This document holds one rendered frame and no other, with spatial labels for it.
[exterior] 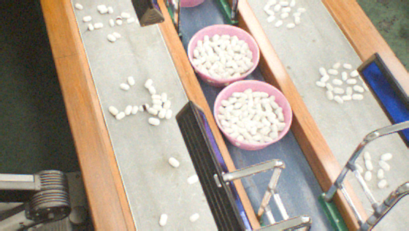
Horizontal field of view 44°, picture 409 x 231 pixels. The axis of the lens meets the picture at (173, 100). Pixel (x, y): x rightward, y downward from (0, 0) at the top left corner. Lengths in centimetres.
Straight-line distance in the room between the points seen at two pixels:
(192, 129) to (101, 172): 43
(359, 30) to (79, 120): 112
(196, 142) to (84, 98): 61
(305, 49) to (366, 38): 24
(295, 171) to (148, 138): 51
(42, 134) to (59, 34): 80
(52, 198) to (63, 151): 100
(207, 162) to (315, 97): 71
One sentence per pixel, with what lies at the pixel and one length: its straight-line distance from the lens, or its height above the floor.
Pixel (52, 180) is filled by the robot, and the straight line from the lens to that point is 161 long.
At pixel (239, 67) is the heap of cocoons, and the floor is 73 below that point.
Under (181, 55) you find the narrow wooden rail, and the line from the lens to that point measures 188.
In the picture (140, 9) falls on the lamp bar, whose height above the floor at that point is 108.
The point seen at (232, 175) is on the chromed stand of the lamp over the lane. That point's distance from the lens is 122.
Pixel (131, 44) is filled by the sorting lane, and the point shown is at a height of 74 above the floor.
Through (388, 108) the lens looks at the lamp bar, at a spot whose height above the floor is 106.
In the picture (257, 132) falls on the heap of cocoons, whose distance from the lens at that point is 176.
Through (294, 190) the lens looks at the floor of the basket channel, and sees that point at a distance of 174.
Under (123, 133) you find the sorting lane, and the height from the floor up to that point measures 74.
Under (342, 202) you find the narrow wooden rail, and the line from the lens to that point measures 167.
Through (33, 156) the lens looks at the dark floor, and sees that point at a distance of 259.
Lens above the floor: 221
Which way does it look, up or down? 56 degrees down
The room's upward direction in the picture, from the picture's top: 1 degrees clockwise
